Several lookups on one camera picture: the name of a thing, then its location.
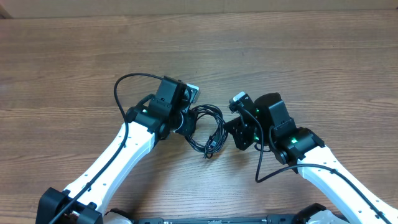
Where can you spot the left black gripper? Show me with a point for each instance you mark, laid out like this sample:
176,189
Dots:
187,128

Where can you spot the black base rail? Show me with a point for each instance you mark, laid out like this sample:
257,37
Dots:
267,219

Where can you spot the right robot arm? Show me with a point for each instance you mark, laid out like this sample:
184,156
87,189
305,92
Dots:
266,121

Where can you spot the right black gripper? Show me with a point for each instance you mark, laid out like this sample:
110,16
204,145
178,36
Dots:
238,132

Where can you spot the brown cardboard backdrop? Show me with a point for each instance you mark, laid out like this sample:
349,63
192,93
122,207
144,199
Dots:
27,9

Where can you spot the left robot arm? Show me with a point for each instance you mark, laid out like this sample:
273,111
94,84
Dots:
86,199

